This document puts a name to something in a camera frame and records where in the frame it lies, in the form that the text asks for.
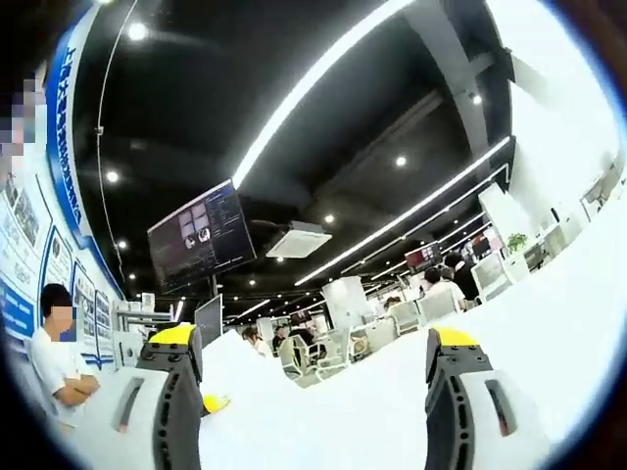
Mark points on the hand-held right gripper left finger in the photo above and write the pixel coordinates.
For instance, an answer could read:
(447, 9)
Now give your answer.
(166, 391)

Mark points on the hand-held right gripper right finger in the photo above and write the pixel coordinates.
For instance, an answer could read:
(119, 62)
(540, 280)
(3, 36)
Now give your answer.
(455, 391)

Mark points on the bundle of white printing papers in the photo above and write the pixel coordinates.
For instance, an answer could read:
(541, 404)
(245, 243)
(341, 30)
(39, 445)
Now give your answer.
(245, 382)

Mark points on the white shelf rack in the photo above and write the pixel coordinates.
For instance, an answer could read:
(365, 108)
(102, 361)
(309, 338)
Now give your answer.
(132, 318)

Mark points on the tilted monitor on stand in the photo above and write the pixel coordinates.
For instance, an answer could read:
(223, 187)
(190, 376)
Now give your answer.
(208, 320)

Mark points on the group of white office chairs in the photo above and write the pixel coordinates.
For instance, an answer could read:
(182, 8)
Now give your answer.
(436, 306)

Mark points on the red hanging display screen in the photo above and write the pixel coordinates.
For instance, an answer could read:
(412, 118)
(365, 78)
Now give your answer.
(423, 257)

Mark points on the dark hanging display screen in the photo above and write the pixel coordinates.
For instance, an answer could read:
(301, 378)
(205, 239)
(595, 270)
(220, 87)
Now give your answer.
(201, 235)

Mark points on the potted green plant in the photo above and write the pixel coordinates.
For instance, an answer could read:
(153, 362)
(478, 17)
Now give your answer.
(517, 243)

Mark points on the ceiling air conditioner unit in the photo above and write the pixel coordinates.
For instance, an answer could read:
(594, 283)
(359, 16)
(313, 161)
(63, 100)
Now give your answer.
(299, 241)

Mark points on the thin curved ceiling light strip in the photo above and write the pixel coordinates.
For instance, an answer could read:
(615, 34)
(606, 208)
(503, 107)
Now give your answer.
(406, 210)

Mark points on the wide curved ceiling light strip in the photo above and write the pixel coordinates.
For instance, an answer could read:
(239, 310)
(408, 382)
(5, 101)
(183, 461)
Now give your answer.
(294, 103)

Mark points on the blue white wall display boards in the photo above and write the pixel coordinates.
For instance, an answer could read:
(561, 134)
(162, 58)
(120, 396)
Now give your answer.
(63, 147)

